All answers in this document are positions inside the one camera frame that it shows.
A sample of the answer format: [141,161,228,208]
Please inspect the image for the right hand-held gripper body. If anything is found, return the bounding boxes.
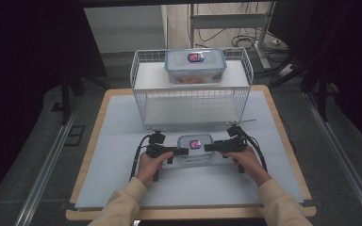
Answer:
[222,118,256,153]

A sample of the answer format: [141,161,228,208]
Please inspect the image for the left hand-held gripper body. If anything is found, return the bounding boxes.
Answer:
[145,131,171,158]

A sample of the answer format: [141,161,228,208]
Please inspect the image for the small clear lidded food container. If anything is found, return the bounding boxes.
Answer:
[176,134,215,168]

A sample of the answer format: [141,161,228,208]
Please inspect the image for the white two-tier wire rack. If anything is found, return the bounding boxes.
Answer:
[129,46,255,131]

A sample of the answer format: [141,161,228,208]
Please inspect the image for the large clear lidded food container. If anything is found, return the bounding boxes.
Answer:
[164,47,228,86]

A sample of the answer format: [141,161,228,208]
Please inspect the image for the person's right hand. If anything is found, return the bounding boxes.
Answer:
[221,145,272,188]

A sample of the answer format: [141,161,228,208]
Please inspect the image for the person's left hand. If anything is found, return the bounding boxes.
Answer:
[135,151,174,188]

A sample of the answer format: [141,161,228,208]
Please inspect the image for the pale blue table mat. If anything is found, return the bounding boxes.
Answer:
[74,90,305,211]

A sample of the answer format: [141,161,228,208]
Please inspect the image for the white power strip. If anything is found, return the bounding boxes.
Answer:
[277,63,295,78]

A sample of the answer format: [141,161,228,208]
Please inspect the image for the black stand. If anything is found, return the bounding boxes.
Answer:
[50,70,109,126]
[270,0,342,123]

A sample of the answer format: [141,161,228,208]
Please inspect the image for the white cabinet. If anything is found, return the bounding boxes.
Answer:
[84,4,169,55]

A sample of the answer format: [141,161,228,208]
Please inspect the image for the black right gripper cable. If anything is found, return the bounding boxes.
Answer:
[239,129,269,173]

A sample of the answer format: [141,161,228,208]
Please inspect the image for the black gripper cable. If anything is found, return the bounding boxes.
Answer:
[129,134,153,182]
[239,129,269,173]

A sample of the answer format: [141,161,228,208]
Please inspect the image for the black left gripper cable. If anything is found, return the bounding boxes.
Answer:
[129,134,153,182]

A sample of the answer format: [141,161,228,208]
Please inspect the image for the black floor cables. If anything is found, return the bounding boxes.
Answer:
[196,3,289,64]

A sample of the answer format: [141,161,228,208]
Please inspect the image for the aluminium floor rail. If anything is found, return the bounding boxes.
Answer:
[13,95,84,226]
[304,92,362,226]

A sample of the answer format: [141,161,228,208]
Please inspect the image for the white metal desk frame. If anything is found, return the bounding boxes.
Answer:
[188,1,277,71]

